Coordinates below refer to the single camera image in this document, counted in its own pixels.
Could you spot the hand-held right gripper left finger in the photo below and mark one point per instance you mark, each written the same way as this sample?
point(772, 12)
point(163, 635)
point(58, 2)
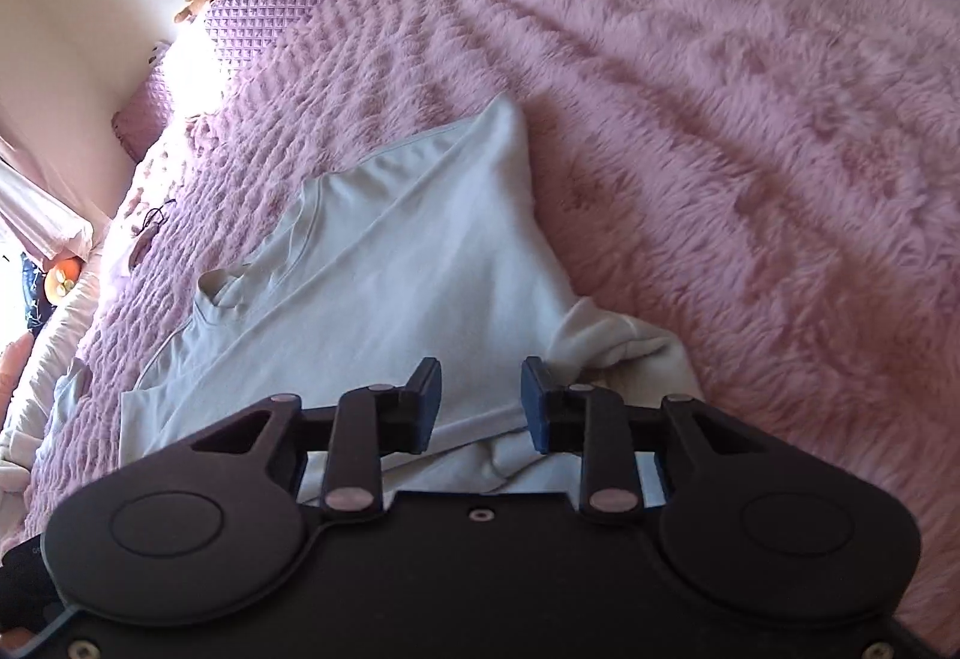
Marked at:
point(424, 404)

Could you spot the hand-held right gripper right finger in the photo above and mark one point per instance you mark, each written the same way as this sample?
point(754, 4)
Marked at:
point(536, 404)

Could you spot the white printed t-shirt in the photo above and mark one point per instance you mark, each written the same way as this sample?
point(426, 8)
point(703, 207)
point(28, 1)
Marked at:
point(390, 269)

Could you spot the pink fluffy blanket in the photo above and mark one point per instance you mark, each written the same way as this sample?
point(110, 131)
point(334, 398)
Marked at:
point(712, 141)

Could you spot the small white cloth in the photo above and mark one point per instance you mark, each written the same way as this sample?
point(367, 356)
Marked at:
point(73, 385)

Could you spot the beige crumpled duvet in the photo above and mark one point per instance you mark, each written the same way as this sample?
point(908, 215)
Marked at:
point(52, 336)

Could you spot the orange round plush toy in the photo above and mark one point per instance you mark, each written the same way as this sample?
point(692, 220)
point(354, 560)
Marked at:
point(61, 280)

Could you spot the blue starred cloth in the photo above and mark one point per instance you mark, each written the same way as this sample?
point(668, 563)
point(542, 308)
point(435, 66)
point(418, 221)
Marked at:
point(31, 299)

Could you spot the pink curtain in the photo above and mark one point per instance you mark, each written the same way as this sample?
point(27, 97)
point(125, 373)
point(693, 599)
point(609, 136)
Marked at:
point(41, 209)

